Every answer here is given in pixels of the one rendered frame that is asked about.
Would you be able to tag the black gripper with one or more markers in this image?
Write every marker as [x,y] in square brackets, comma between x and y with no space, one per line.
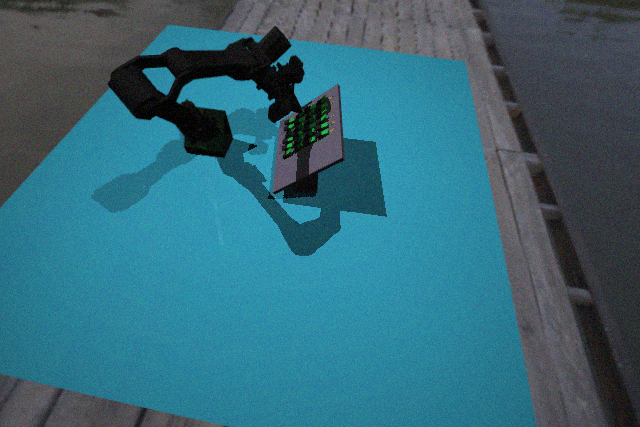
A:
[285,99]

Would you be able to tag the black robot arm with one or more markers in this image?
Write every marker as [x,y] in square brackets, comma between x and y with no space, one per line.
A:
[144,101]

